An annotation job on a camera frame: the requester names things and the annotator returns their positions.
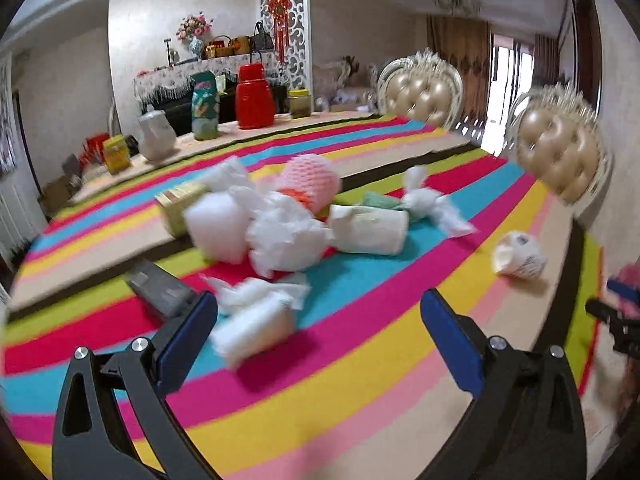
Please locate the white kettle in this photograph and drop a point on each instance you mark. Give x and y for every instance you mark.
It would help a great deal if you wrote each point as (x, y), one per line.
(155, 135)

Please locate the yellow label jar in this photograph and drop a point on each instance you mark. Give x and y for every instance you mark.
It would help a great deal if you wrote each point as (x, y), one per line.
(116, 156)

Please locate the striped colourful tablecloth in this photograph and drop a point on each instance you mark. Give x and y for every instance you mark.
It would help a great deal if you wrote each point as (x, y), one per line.
(350, 320)

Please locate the green snack bag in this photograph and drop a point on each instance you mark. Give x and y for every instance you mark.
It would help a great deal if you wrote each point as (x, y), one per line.
(204, 110)

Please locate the black metal railing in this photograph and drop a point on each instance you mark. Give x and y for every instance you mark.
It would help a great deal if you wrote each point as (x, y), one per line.
(480, 132)

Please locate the white foam cube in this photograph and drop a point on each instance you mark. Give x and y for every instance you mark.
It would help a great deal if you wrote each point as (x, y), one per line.
(250, 335)

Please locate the yellow lid glass jar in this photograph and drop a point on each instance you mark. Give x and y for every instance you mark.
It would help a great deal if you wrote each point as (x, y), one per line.
(300, 105)

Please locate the yellow cardboard box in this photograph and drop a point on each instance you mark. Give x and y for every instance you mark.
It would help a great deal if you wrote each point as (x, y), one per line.
(172, 210)

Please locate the pink foam fruit net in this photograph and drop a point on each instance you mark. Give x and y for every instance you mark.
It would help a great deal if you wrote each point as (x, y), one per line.
(305, 177)

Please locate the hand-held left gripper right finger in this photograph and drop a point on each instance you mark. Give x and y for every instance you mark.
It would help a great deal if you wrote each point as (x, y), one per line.
(450, 340)

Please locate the tufted beige dining chair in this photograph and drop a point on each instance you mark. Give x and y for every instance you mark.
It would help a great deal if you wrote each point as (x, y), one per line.
(557, 152)
(420, 95)

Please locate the red and yellow basket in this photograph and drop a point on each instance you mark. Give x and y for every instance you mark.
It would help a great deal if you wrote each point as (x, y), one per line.
(219, 47)

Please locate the black handbag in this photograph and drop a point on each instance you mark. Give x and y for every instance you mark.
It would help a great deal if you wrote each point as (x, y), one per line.
(262, 37)

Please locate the large crumpled white tissue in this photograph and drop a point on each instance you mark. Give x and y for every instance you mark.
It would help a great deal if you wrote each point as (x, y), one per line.
(280, 237)

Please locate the small crumpled white tissue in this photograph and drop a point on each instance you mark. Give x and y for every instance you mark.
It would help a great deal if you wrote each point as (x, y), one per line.
(225, 175)

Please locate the dark wooden sideboard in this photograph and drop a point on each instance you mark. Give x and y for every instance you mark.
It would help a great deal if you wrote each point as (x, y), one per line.
(175, 115)

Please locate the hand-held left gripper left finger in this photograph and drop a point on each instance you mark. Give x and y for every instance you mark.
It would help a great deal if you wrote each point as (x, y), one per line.
(185, 342)

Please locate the orange foam fruit net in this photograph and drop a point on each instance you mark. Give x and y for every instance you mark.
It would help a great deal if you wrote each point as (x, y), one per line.
(297, 195)

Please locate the white lattice screen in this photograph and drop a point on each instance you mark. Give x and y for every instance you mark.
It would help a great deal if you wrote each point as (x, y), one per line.
(300, 35)

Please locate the flat crumpled white tissue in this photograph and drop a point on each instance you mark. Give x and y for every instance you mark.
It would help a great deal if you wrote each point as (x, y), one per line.
(260, 292)

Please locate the wide brown curtain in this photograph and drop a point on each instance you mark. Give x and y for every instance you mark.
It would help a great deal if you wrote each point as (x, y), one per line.
(460, 50)

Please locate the red gift bags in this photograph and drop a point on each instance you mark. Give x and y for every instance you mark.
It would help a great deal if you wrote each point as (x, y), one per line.
(94, 147)

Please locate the white foam sheet roll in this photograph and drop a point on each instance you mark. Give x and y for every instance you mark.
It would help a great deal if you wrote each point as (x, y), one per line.
(370, 230)

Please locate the printed white paper cup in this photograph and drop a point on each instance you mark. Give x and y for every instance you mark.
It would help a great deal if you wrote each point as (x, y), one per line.
(520, 255)

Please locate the red thermos flask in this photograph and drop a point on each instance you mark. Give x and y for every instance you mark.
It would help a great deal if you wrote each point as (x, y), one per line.
(254, 100)

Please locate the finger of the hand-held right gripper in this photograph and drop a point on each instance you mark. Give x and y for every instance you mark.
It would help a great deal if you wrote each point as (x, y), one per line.
(605, 310)
(625, 292)

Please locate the vase with pink flowers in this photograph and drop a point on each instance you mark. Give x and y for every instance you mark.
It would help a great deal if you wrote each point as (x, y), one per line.
(195, 30)

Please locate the narrow brown curtain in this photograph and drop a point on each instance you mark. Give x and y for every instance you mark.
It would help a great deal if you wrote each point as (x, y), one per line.
(546, 65)

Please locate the white carved sofa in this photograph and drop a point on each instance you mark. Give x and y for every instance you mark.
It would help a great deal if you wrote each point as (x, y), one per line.
(330, 80)

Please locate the knotted white tissue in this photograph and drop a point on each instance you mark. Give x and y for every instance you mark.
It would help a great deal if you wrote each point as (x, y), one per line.
(425, 202)

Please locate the dark wooden door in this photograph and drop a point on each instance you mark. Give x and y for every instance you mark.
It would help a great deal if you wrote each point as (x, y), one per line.
(587, 35)

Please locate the lace cloth on sideboard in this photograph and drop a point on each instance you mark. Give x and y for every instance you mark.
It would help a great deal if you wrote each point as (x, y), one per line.
(170, 80)

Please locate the balcony window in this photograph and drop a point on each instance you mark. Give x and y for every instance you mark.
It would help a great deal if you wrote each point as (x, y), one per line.
(510, 80)

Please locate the white foam wedge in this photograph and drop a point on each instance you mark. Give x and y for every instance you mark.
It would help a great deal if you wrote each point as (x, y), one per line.
(215, 230)

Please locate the red knot wall ornament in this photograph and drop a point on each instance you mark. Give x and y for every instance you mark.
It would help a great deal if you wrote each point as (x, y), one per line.
(279, 5)

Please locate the pink plastic bag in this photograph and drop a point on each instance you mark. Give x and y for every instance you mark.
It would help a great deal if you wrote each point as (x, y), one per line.
(631, 275)

